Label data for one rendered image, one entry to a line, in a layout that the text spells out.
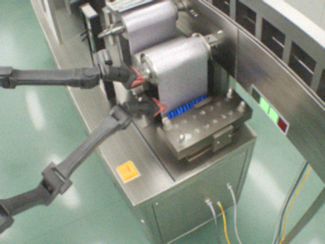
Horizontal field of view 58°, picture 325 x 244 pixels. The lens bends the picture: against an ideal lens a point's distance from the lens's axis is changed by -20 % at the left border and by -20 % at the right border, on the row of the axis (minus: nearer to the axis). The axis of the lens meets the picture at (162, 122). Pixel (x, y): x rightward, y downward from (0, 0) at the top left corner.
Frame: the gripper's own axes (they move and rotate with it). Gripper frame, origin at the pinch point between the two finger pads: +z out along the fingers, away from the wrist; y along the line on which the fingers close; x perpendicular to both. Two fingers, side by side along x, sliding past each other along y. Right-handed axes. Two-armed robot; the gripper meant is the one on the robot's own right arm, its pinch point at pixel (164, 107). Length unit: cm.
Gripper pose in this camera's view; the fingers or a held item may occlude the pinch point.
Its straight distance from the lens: 151.2
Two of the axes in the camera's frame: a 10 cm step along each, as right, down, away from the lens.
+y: 5.0, 6.6, -5.7
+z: 7.8, -0.6, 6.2
